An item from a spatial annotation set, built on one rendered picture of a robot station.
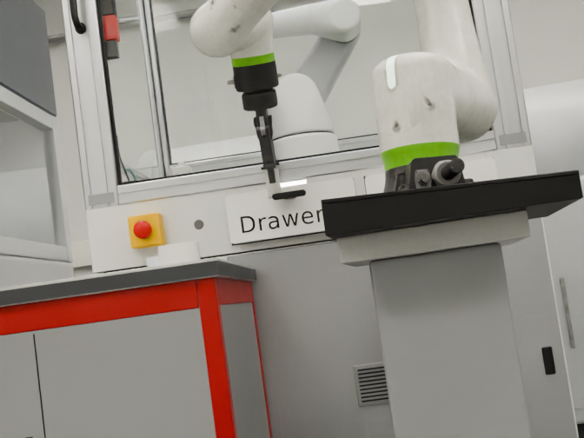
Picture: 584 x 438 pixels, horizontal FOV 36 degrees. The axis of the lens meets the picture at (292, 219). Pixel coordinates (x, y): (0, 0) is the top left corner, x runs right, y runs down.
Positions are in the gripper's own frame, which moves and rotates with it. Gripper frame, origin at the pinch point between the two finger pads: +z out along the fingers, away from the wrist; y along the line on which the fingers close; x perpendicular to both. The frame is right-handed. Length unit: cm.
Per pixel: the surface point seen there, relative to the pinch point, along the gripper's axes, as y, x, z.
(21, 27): -94, -76, -40
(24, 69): -88, -76, -27
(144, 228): 3.4, -29.2, 5.3
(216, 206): -4.6, -13.8, 4.7
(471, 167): -3.0, 43.8, 3.8
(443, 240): 65, 28, -2
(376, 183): -2.8, 22.6, 4.4
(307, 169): -6.1, 7.7, -0.3
